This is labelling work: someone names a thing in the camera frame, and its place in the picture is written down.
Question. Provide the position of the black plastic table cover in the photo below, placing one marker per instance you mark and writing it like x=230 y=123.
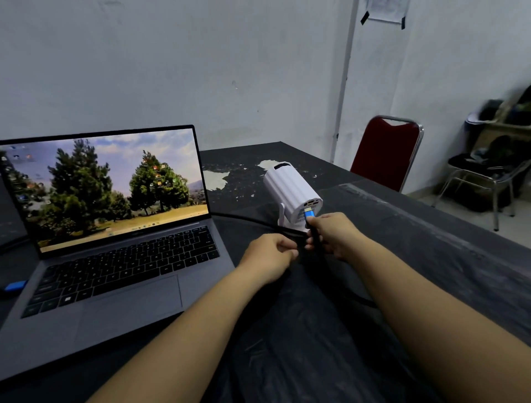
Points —
x=415 y=249

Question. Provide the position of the white wall pipe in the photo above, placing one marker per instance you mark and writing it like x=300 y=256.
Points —
x=344 y=83

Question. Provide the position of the white paper with black tape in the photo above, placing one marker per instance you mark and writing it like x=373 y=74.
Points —
x=386 y=8

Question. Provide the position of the black bag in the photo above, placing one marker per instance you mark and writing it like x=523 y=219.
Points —
x=498 y=149

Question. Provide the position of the person's left hand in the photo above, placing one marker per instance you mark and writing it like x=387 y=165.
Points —
x=267 y=257

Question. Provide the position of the red chair with metal frame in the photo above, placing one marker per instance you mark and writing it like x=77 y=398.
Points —
x=386 y=153

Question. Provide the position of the person's left forearm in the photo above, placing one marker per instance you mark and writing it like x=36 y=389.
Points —
x=195 y=340

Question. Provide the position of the person's right hand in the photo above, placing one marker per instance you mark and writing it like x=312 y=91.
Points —
x=340 y=236

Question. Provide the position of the grey laptop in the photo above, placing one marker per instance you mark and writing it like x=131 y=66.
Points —
x=103 y=187

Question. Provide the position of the person's right forearm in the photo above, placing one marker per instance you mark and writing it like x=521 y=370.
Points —
x=435 y=324

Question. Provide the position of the white mini projector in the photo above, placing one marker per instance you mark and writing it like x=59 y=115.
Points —
x=286 y=187

